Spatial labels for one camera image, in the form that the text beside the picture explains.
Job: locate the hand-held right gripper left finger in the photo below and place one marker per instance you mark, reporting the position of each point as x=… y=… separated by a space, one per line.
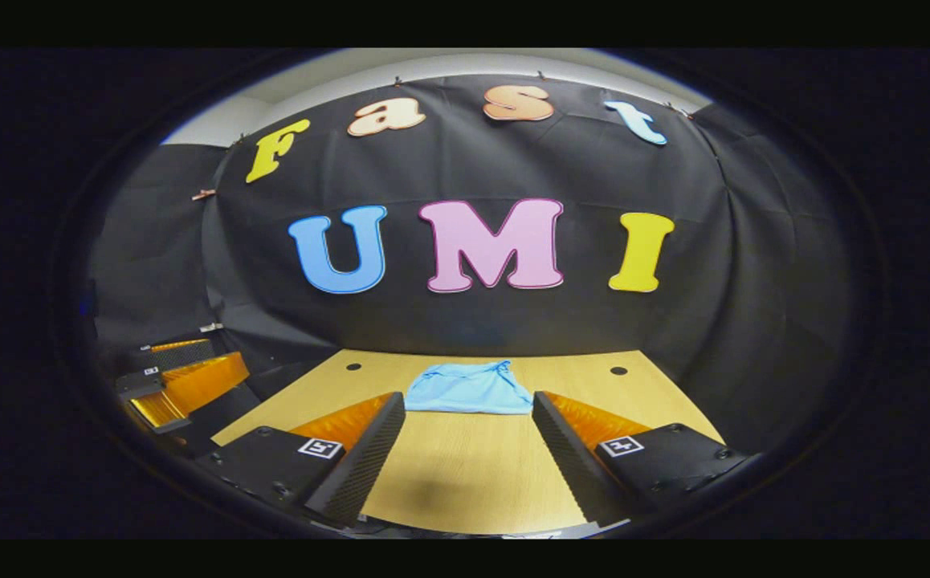
x=369 y=461

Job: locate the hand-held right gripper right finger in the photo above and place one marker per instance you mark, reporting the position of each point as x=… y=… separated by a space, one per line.
x=565 y=461

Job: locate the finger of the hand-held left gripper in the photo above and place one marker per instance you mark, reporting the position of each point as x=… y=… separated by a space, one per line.
x=200 y=385
x=176 y=355

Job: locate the light blue T-shirt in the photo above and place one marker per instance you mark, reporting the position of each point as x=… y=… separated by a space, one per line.
x=469 y=389

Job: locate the copper cloth clip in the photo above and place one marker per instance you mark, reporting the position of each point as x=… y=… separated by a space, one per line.
x=202 y=194

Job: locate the black backdrop cloth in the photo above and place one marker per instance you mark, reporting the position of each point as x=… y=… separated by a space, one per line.
x=473 y=321

